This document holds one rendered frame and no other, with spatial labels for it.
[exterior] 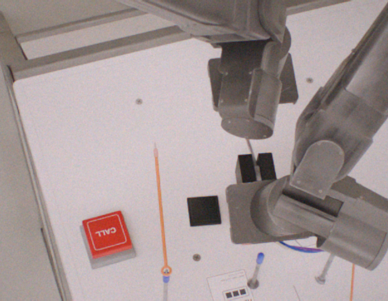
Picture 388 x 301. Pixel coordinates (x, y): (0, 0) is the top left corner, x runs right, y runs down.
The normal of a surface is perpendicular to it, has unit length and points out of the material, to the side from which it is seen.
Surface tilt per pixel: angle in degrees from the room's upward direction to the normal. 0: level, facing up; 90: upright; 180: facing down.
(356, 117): 22
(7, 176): 0
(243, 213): 27
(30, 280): 0
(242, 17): 45
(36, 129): 50
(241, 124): 58
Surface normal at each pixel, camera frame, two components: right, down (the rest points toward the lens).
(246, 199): 0.06, -0.11
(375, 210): -0.18, 0.43
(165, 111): 0.03, -0.51
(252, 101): 0.87, 0.01
